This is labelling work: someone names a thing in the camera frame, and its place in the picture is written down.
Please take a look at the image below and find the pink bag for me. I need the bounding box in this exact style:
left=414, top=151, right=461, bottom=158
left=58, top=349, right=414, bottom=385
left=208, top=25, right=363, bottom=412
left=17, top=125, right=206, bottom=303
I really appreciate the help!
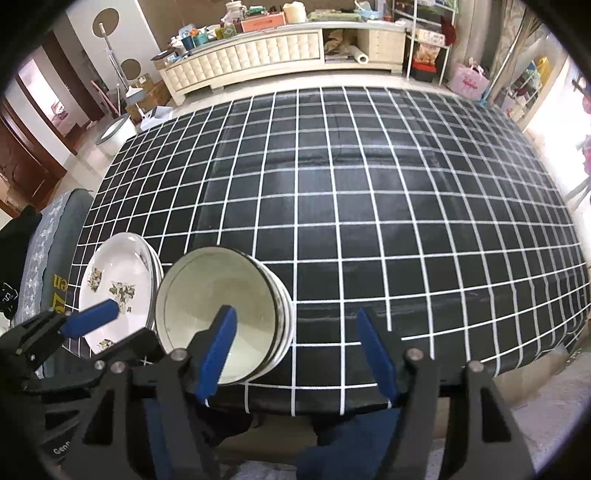
left=449, top=58, right=490, bottom=97

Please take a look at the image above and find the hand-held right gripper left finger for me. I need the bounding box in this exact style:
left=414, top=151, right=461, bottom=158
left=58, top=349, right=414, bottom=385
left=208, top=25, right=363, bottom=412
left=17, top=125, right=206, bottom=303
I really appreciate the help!
left=62, top=305, right=238, bottom=480

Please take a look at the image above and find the brown wooden door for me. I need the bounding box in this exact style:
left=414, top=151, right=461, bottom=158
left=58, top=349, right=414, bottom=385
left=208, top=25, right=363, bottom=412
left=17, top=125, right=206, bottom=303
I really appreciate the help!
left=0, top=99, right=68, bottom=217

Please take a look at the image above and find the black garment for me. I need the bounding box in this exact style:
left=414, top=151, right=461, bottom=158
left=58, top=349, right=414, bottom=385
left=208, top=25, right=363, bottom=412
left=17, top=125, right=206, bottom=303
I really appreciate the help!
left=0, top=205, right=43, bottom=324

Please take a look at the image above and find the white standing pole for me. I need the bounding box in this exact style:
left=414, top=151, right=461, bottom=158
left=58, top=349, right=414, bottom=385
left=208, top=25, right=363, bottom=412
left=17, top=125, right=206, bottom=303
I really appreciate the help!
left=99, top=21, right=130, bottom=116

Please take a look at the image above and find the cardboard box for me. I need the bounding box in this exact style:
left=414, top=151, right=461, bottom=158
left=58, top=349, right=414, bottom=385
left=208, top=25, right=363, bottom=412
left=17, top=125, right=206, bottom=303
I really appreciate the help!
left=136, top=74, right=171, bottom=109

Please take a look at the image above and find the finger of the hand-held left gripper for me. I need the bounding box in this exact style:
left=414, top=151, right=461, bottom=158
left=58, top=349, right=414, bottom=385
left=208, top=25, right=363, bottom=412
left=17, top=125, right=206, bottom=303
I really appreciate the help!
left=0, top=299, right=121, bottom=370
left=23, top=329, right=164, bottom=393

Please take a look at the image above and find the cream television cabinet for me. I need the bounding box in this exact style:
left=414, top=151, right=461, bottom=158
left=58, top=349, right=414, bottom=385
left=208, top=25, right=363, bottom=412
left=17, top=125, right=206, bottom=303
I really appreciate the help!
left=154, top=21, right=409, bottom=107

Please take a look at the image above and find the grey patterned chair cushion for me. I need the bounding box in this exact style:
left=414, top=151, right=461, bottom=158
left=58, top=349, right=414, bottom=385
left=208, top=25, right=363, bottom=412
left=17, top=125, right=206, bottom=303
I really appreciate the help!
left=11, top=188, right=95, bottom=324

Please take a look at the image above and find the black white checkered tablecloth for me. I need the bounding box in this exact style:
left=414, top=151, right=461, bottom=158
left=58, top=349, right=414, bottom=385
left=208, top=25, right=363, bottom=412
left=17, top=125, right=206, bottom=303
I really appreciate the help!
left=69, top=85, right=589, bottom=418

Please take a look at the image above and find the green folded cloth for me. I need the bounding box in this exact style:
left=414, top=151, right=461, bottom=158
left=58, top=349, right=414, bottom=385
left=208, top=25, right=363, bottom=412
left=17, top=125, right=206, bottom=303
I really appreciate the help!
left=307, top=10, right=361, bottom=22

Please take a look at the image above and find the salmon pink box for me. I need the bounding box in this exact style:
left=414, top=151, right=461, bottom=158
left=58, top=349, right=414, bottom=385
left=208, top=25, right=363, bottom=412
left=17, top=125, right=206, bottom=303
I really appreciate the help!
left=240, top=11, right=286, bottom=33

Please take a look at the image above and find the person's right leg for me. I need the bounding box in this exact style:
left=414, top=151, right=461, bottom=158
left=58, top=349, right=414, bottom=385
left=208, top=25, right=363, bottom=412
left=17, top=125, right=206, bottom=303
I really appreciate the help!
left=295, top=408, right=402, bottom=480

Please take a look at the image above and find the white floral plate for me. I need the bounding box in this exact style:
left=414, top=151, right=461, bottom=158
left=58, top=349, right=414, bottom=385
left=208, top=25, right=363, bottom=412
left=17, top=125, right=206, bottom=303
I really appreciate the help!
left=78, top=232, right=158, bottom=355

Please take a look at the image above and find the white metal shelf rack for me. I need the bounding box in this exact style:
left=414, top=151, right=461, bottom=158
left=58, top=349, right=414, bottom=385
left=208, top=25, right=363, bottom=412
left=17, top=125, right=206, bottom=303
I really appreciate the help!
left=392, top=0, right=458, bottom=86

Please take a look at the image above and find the white grey trash bin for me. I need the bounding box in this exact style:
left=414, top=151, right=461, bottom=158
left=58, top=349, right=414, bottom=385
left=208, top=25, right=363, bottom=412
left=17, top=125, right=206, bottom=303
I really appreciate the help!
left=95, top=115, right=138, bottom=158

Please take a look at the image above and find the cream jar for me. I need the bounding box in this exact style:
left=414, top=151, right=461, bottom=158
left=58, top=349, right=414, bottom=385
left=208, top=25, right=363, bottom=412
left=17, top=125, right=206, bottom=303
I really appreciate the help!
left=283, top=2, right=308, bottom=25

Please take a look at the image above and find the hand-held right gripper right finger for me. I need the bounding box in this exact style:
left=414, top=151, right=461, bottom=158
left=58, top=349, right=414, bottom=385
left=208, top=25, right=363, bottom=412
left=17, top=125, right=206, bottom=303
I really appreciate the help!
left=355, top=307, right=535, bottom=480

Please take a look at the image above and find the grey green bowl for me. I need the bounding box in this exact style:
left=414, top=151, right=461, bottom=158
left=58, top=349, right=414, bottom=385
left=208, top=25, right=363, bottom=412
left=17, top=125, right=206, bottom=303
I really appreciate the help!
left=154, top=247, right=281, bottom=385

